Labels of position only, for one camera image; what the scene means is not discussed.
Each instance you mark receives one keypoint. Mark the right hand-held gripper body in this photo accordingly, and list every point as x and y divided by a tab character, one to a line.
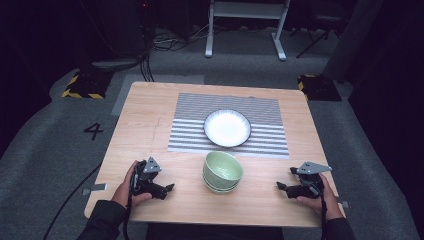
310	186

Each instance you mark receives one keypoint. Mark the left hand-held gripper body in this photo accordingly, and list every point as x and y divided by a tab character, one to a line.
146	186

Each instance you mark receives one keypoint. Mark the person's left hand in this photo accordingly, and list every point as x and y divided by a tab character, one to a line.
122	191

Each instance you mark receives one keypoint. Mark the person's right hand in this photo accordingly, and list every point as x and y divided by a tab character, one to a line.
328	203

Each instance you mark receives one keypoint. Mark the grey white striped placemat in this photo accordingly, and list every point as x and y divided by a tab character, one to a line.
190	113

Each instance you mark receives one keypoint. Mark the white plate with dark rim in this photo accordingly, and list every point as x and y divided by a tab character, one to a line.
227	128

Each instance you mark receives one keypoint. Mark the black yellow striped stand base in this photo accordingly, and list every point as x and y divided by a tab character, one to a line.
86	85
320	88

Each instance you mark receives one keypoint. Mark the grey round stand foot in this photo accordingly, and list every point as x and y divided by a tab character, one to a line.
115	64

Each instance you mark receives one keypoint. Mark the black tripod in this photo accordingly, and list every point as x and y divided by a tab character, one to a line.
316	36

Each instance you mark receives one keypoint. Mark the grey curtain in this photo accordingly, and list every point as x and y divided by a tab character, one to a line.
353	36

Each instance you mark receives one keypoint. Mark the grey table bracket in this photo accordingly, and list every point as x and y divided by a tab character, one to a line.
344	204
95	188

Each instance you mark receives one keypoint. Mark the white metal desk frame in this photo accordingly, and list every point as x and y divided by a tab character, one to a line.
246	10

